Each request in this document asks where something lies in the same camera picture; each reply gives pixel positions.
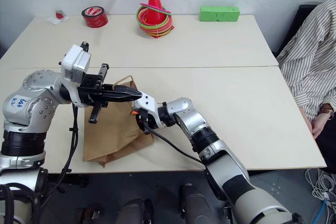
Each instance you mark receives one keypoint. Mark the red and white wrapper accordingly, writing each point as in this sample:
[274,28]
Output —
[58,17]

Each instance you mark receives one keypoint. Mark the person's bare hand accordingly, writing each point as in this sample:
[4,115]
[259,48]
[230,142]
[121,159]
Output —
[320,125]

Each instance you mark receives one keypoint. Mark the black chair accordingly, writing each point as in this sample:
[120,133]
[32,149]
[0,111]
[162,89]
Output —
[296,24]

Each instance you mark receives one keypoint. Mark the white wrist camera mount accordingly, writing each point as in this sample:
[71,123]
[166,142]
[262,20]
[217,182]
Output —
[76,60]
[147,104]

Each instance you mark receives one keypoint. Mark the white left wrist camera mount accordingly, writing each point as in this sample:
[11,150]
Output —
[76,60]

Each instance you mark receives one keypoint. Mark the green foam block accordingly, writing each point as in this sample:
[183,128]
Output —
[219,14]

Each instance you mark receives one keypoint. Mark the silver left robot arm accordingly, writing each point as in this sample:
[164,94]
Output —
[25,108]

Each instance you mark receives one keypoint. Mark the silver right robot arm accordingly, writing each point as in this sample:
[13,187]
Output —
[231,166]

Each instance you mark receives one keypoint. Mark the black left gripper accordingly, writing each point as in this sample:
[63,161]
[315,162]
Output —
[88,90]

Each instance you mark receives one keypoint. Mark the red tape roll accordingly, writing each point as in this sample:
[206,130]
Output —
[95,17]

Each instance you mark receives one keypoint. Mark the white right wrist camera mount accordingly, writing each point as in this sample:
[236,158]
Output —
[147,104]

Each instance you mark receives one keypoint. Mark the brown paper bag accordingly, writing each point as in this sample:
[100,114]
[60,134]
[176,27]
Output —
[115,132]

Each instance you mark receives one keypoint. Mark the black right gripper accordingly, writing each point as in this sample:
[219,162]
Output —
[143,123]

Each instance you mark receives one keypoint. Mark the brown wrist watch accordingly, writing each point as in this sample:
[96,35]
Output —
[327,109]

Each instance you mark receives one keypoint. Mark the red traffic cone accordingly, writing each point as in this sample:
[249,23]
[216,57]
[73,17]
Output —
[155,6]

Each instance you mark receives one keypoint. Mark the person in striped shirt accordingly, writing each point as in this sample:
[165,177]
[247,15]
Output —
[309,58]

